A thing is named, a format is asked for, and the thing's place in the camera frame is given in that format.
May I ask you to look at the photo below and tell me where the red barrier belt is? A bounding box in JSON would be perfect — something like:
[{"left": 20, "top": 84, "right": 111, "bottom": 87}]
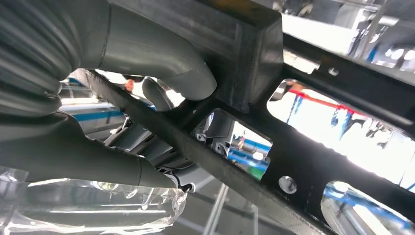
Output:
[{"left": 288, "top": 88, "right": 369, "bottom": 118}]

